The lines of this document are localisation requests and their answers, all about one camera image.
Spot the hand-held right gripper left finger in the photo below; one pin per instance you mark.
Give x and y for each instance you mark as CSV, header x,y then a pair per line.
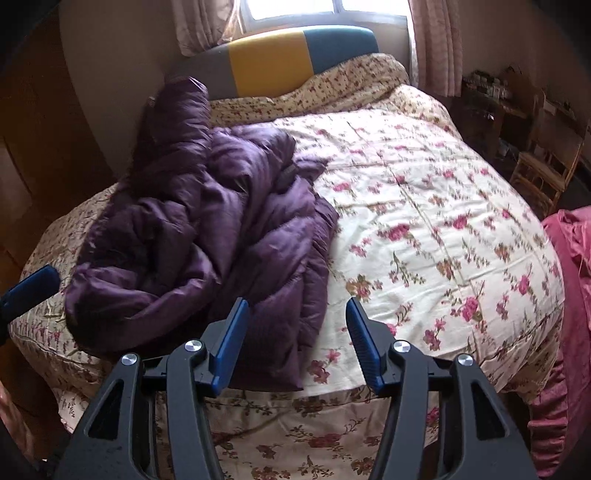
x,y
228,350

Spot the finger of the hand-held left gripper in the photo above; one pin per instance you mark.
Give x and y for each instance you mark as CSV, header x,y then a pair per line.
x,y
32,290

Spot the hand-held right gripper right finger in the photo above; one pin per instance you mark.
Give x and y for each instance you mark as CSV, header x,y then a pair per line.
x,y
364,346

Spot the purple quilted down jacket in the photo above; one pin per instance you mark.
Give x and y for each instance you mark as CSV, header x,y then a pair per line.
x,y
207,221

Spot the cream floral bed quilt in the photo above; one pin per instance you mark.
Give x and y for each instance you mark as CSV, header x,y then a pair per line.
x,y
415,207

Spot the brown wooden wardrobe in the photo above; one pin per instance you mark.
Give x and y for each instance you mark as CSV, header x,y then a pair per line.
x,y
27,138

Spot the pink ruffled cloth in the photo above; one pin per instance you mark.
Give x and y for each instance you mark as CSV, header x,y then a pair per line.
x,y
577,323

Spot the wooden chair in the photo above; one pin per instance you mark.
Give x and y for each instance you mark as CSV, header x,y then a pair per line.
x,y
540,170

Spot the cluttered dark desk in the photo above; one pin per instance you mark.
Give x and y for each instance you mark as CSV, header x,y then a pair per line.
x,y
485,110

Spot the grey yellow blue headboard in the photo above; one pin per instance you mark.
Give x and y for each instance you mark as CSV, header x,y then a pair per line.
x,y
268,60

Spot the pink patterned curtain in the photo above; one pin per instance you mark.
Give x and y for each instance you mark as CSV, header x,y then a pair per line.
x,y
203,23
436,41

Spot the bright window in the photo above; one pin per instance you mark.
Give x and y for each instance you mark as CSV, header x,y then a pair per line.
x,y
286,7

